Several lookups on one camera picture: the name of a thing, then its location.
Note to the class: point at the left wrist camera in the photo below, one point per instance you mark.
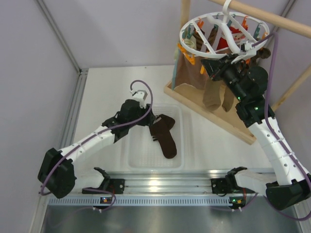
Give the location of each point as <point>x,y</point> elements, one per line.
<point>139,96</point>

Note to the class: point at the aluminium mounting rail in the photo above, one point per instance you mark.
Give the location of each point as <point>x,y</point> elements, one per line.
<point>161,189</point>

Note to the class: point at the red santa sock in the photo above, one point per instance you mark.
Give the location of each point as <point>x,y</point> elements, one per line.
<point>237,36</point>

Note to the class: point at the dark brown sock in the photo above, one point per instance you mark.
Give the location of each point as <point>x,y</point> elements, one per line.
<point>160,132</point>

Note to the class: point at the wooden drying rack frame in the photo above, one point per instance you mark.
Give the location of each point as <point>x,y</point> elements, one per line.
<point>190,86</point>

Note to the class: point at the white plastic basket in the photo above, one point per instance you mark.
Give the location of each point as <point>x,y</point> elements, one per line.
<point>144,153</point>

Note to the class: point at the tan hanging sock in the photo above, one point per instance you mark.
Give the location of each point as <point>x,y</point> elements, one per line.
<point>211,96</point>

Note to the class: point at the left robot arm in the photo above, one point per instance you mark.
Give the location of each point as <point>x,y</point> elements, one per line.
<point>57,173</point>

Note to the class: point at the orange clothes peg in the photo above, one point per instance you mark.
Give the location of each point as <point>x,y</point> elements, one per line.
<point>203,70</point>

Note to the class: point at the brown hanging cloth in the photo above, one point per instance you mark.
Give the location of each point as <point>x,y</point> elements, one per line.
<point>187,70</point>

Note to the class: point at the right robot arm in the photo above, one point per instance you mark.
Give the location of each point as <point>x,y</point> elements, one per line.
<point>293,181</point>

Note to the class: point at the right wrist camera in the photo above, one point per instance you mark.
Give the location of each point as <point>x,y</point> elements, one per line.
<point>248,51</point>

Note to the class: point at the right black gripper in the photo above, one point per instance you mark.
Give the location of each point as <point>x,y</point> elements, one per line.
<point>215,67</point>

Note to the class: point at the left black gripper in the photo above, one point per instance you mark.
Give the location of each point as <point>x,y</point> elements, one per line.
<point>148,120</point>

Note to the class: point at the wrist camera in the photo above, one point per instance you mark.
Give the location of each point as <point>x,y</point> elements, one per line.
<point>248,51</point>
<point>139,96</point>

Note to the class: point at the white round clip hanger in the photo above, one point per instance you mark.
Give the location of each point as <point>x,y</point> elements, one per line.
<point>254,30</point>

